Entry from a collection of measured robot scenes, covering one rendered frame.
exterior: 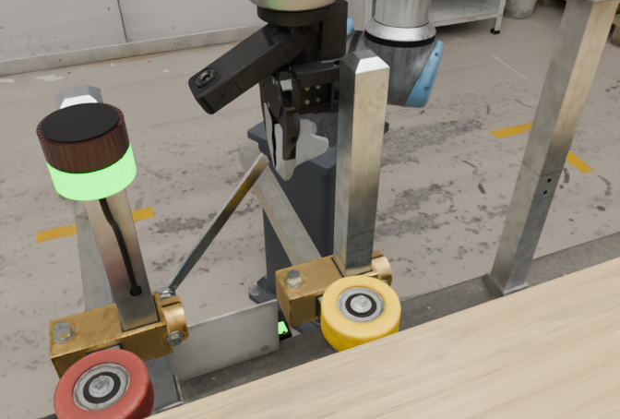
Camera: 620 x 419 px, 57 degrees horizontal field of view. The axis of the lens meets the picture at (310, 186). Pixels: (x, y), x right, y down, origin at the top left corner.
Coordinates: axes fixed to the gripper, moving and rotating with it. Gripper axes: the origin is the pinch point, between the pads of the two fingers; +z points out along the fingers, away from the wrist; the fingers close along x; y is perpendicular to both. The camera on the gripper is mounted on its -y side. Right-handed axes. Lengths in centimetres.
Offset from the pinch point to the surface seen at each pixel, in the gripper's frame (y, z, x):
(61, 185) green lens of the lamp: -21.2, -14.3, -14.6
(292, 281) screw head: -1.8, 9.2, -8.8
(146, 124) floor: -4, 95, 181
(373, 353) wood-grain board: 0.8, 5.2, -23.6
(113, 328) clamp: -21.7, 8.2, -9.0
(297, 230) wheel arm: 2.6, 11.2, 1.2
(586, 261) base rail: 48, 25, -8
